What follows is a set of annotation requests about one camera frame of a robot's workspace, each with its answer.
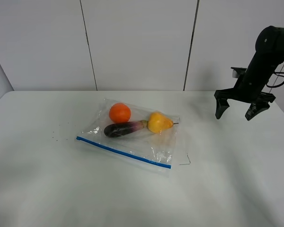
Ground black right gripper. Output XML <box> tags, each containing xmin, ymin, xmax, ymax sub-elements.
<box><xmin>214</xmin><ymin>72</ymin><xmax>275</xmax><ymax>121</ymax></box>

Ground clear zip bag blue strip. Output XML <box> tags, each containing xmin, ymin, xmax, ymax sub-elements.
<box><xmin>75</xmin><ymin>97</ymin><xmax>181</xmax><ymax>178</ymax></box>

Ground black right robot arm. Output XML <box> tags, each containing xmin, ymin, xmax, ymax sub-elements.
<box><xmin>214</xmin><ymin>26</ymin><xmax>284</xmax><ymax>121</ymax></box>

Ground yellow pear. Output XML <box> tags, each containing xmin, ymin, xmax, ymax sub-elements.
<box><xmin>148</xmin><ymin>112</ymin><xmax>178</xmax><ymax>134</ymax></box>

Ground orange fruit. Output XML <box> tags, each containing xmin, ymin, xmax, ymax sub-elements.
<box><xmin>109</xmin><ymin>103</ymin><xmax>131</xmax><ymax>123</ymax></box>

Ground purple eggplant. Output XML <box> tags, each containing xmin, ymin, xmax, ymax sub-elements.
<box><xmin>104</xmin><ymin>120</ymin><xmax>148</xmax><ymax>138</ymax></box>

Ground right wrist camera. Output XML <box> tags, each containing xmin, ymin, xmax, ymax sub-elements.
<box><xmin>231</xmin><ymin>67</ymin><xmax>247</xmax><ymax>79</ymax></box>

